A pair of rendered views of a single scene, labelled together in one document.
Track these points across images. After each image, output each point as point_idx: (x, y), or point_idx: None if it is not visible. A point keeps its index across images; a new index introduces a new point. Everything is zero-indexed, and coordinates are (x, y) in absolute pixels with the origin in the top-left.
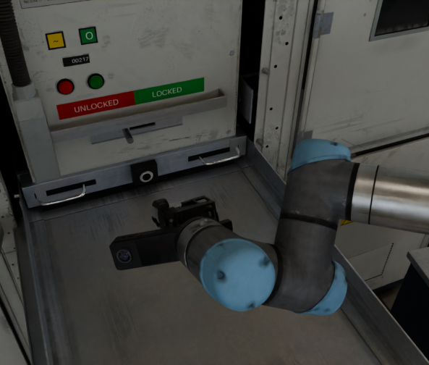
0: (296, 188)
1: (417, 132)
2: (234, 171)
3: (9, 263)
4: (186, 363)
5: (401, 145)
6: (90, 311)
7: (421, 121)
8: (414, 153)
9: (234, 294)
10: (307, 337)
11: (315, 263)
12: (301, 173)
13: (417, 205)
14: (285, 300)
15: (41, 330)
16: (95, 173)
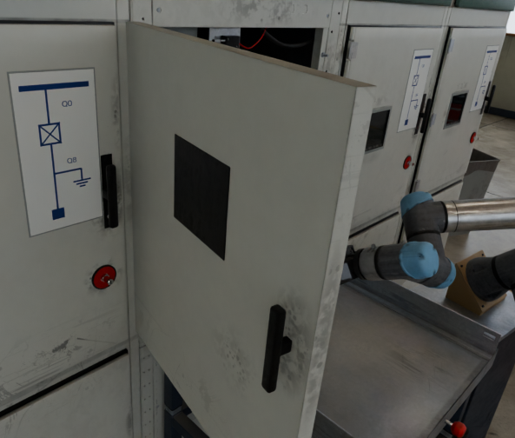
0: (417, 217)
1: (375, 219)
2: None
3: (141, 358)
4: (343, 368)
5: (370, 228)
6: None
7: (379, 210)
8: (376, 235)
9: (428, 265)
10: (400, 337)
11: (442, 253)
12: (417, 209)
13: (479, 213)
14: (437, 274)
15: None
16: None
